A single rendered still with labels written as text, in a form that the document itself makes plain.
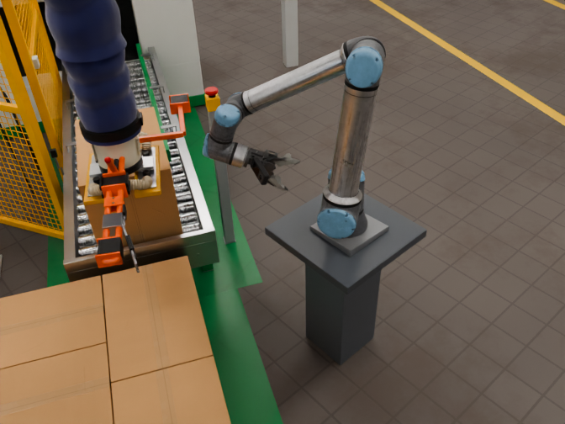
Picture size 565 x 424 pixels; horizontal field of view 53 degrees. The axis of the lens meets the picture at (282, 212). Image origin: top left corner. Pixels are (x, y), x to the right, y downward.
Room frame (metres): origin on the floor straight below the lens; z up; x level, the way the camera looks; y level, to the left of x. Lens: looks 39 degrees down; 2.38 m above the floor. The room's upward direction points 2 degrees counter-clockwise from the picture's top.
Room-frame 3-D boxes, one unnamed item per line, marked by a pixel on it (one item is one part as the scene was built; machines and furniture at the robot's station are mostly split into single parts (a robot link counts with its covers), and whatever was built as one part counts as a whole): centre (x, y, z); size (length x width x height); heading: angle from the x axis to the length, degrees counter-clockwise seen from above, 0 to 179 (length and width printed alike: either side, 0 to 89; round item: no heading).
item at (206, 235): (1.96, 0.66, 0.58); 0.70 x 0.03 x 0.06; 106
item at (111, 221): (1.42, 0.56, 1.18); 0.07 x 0.07 x 0.04; 10
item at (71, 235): (2.99, 1.30, 0.50); 2.31 x 0.05 x 0.19; 16
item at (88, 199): (1.87, 0.73, 1.08); 0.34 x 0.10 x 0.05; 10
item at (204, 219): (3.17, 0.67, 0.50); 2.31 x 0.05 x 0.19; 16
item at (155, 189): (1.90, 0.54, 1.08); 0.34 x 0.10 x 0.05; 10
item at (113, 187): (1.64, 0.59, 1.19); 0.10 x 0.08 x 0.06; 100
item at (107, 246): (1.29, 0.54, 1.19); 0.08 x 0.07 x 0.05; 10
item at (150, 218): (2.31, 0.76, 0.75); 0.60 x 0.40 x 0.40; 16
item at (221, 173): (2.64, 0.34, 0.50); 0.07 x 0.07 x 1.00; 16
